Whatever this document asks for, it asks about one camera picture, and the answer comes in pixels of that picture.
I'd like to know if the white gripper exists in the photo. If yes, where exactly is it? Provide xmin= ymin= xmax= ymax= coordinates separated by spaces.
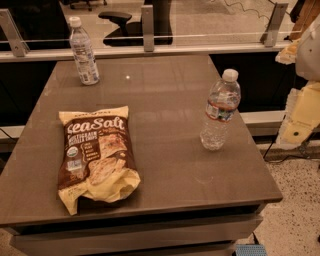
xmin=275 ymin=14 xmax=320 ymax=146

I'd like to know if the clear water bottle red label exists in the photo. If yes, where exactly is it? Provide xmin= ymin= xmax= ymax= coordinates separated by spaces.
xmin=200 ymin=69 xmax=241 ymax=151

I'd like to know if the tall water bottle white label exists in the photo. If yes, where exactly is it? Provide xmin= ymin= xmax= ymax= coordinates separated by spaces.
xmin=69 ymin=16 xmax=100 ymax=85

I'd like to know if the wooden board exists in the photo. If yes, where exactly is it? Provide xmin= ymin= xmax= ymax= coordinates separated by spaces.
xmin=289 ymin=0 xmax=320 ymax=41

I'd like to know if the black office chair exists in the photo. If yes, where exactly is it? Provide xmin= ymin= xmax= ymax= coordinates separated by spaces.
xmin=98 ymin=0 xmax=173 ymax=47

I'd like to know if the blue perforated box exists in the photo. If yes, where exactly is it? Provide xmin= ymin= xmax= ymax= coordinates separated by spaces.
xmin=235 ymin=244 xmax=267 ymax=256

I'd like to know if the sea salt chips bag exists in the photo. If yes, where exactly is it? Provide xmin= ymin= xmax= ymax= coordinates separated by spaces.
xmin=58 ymin=106 xmax=140 ymax=215

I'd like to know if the glass partition panel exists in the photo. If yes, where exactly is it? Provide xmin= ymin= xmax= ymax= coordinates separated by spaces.
xmin=0 ymin=0 xmax=320 ymax=51

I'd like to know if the right metal glass bracket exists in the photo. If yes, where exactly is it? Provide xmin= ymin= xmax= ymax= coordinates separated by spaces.
xmin=260 ymin=3 xmax=288 ymax=47

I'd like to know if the metal glass bracket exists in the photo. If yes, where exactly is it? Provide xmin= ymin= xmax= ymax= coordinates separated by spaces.
xmin=0 ymin=9 xmax=29 ymax=57
xmin=141 ymin=5 xmax=154 ymax=52
xmin=260 ymin=3 xmax=288 ymax=47

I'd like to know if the middle metal glass bracket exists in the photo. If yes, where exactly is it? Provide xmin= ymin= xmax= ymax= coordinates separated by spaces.
xmin=141 ymin=5 xmax=154 ymax=52

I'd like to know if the left metal glass bracket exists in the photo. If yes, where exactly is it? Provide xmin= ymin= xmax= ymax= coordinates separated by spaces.
xmin=0 ymin=9 xmax=29 ymax=57

